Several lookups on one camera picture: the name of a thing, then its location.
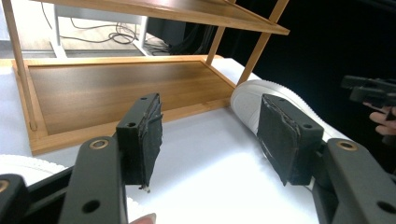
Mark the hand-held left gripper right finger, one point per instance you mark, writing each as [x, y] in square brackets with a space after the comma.
[286, 140]

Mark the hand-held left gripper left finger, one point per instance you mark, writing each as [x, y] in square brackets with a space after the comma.
[140, 140]

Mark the wooden shoe rack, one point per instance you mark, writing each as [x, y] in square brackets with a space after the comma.
[124, 93]

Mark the white sneaker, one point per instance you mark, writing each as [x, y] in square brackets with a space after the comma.
[25, 168]
[246, 102]

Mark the black curtain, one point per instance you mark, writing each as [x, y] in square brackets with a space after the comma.
[327, 40]

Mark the white desk frame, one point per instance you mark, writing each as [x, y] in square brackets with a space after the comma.
[57, 40]

